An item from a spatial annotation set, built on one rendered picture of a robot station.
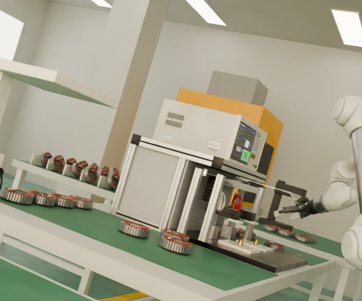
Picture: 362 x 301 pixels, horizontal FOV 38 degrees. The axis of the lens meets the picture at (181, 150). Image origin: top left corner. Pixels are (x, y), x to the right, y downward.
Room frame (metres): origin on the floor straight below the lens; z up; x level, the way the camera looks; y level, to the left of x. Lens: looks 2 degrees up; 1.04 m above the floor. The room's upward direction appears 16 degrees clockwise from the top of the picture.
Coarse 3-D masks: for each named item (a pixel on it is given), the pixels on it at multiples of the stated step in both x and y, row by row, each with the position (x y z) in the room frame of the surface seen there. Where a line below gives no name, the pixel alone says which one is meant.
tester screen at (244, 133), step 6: (240, 126) 2.28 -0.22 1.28; (246, 126) 2.34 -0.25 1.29; (240, 132) 2.29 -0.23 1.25; (246, 132) 2.36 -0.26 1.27; (252, 132) 2.44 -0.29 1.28; (240, 138) 2.31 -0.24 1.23; (246, 138) 2.38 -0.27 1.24; (252, 138) 2.46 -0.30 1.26; (234, 144) 2.27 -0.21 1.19; (240, 144) 2.33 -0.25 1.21; (234, 150) 2.29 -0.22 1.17; (240, 150) 2.36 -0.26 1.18; (234, 156) 2.31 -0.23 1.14; (246, 162) 2.47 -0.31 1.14
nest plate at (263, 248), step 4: (236, 240) 2.46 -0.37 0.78; (244, 240) 2.53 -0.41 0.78; (248, 240) 2.58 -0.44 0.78; (244, 244) 2.44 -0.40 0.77; (248, 244) 2.43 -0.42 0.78; (252, 244) 2.45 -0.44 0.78; (256, 248) 2.41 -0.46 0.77; (260, 248) 2.40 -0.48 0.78; (264, 248) 2.42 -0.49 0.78; (268, 248) 2.47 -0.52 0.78; (272, 248) 2.53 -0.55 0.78
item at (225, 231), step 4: (224, 228) 2.53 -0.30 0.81; (228, 228) 2.52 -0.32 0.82; (236, 228) 2.57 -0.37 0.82; (220, 232) 2.53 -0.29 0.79; (224, 232) 2.52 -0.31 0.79; (228, 232) 2.51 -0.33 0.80; (232, 232) 2.53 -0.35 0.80; (224, 236) 2.52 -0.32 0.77; (228, 236) 2.51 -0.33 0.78; (232, 236) 2.55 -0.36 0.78
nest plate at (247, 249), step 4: (220, 240) 2.24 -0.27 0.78; (224, 240) 2.28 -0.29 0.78; (228, 240) 2.33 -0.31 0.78; (224, 244) 2.22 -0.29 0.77; (228, 244) 2.22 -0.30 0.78; (232, 244) 2.22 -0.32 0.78; (236, 244) 2.26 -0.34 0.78; (236, 248) 2.20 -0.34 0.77; (240, 248) 2.19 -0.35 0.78; (244, 248) 2.20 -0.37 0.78; (248, 248) 2.24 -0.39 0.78; (252, 248) 2.28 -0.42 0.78; (248, 252) 2.18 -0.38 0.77; (252, 252) 2.19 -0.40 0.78; (256, 252) 2.25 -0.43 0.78
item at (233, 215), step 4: (224, 208) 2.29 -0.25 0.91; (228, 208) 2.28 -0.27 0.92; (232, 208) 2.34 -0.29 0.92; (216, 212) 2.30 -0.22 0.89; (220, 212) 2.29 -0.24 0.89; (224, 212) 2.29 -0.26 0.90; (228, 212) 2.28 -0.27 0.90; (232, 212) 2.27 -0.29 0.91; (236, 212) 2.26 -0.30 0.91; (240, 212) 2.31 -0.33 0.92; (216, 216) 2.35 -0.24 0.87; (224, 216) 2.28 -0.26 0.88; (228, 216) 2.27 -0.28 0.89; (232, 216) 2.27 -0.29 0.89; (236, 216) 2.27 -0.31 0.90; (216, 220) 2.35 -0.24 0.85; (232, 220) 2.27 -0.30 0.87; (236, 220) 2.26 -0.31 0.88; (212, 224) 2.33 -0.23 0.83
